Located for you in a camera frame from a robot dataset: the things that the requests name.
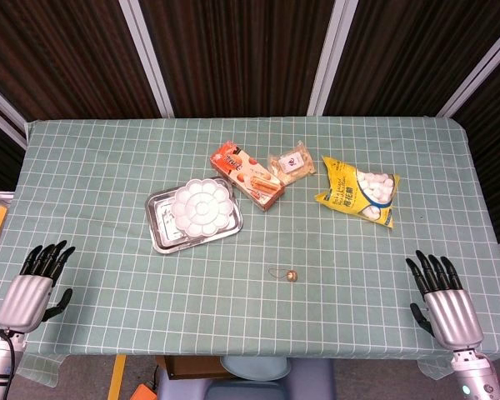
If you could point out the green checkered tablecloth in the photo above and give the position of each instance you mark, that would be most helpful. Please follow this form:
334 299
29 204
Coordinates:
250 291

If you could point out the orange biscuit box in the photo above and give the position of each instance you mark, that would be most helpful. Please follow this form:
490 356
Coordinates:
250 177

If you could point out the white flower-shaped palette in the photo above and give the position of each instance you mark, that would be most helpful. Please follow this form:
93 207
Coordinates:
199 208

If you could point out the clear snack packet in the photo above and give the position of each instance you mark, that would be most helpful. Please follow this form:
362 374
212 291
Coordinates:
291 164

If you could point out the orange object on floor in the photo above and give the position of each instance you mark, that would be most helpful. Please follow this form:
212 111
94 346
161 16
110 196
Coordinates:
143 392

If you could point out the brown cardboard box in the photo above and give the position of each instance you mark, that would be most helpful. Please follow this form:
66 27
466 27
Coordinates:
191 366

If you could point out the light blue robot base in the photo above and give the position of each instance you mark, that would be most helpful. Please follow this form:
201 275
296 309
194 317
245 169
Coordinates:
254 379

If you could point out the silver metal tray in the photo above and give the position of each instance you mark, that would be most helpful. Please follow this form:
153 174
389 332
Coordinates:
164 233

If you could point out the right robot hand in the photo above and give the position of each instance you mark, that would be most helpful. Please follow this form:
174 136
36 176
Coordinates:
454 316

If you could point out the yellow marshmallow bag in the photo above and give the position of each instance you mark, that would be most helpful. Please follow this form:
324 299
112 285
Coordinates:
358 191

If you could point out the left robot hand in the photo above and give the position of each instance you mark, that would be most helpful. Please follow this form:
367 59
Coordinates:
25 296

